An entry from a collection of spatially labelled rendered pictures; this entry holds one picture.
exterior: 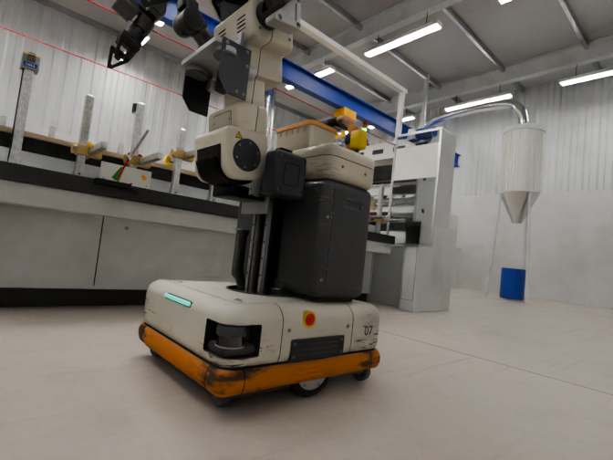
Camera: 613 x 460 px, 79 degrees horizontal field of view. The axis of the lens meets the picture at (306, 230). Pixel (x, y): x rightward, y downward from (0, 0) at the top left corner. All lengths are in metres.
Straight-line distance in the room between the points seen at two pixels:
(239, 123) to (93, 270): 1.51
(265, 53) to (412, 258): 2.73
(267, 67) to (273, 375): 0.98
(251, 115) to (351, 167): 0.38
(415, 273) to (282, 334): 2.72
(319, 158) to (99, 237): 1.57
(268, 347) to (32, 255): 1.64
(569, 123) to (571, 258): 2.98
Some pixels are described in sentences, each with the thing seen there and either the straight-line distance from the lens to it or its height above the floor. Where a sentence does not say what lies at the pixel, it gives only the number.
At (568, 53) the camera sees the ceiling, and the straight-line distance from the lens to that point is 9.62.
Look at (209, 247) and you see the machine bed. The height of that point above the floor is 0.40.
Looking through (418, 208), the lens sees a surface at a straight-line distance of 3.74.
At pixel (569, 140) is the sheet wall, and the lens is 10.24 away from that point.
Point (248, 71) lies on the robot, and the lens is 1.27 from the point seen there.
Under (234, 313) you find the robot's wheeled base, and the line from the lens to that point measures 1.00.
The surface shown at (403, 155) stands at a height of 1.53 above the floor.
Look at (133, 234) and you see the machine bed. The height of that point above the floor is 0.44.
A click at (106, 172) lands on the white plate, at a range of 2.26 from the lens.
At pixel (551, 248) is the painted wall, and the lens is 9.83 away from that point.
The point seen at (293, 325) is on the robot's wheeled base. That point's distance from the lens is 1.11.
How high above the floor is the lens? 0.43
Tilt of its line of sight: 4 degrees up
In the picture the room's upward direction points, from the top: 6 degrees clockwise
